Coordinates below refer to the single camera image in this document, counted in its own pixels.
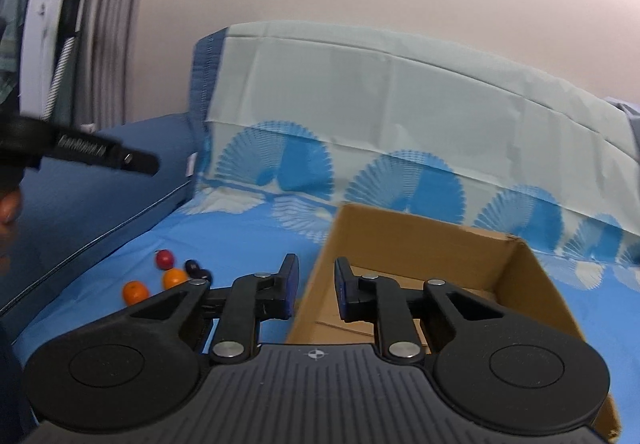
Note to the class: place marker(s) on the small red plum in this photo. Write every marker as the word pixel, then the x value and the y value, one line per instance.
pixel 164 259

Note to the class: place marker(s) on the person's left hand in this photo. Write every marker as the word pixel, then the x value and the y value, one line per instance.
pixel 9 219

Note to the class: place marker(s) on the small orange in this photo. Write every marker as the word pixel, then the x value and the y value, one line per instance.
pixel 135 293
pixel 175 279

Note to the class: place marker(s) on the person's dark clothing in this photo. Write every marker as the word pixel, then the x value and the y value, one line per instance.
pixel 9 389

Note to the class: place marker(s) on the light blue blanket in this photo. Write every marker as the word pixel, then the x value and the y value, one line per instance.
pixel 625 122

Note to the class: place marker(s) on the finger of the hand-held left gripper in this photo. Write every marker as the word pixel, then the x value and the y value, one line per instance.
pixel 100 153

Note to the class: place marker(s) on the dark purple plum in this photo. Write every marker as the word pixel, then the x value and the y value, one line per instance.
pixel 205 276
pixel 192 266

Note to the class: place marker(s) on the blue denim pillow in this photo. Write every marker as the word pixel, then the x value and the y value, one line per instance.
pixel 202 74

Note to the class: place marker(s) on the blue fan print bedsheet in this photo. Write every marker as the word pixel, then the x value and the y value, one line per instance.
pixel 400 99

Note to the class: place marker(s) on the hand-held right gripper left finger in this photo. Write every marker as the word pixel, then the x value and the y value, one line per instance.
pixel 291 291

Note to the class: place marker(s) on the brown cardboard box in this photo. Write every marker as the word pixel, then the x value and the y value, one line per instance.
pixel 450 249

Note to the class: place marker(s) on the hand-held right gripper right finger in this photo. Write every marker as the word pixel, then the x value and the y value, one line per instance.
pixel 342 294

